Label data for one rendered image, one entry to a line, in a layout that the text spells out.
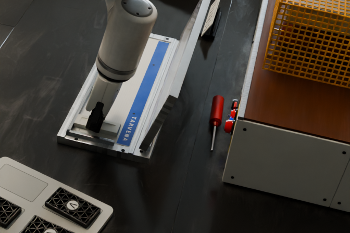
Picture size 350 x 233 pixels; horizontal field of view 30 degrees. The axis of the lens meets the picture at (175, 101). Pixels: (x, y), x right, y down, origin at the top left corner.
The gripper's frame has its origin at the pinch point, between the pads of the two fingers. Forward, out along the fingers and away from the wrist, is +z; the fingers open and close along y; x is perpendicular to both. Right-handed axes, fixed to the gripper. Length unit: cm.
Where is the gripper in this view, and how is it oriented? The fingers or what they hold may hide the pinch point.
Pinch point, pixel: (97, 118)
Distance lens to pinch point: 143.7
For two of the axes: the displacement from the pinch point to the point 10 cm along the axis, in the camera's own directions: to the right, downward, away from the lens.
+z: -3.2, 6.8, 6.6
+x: 9.2, 3.8, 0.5
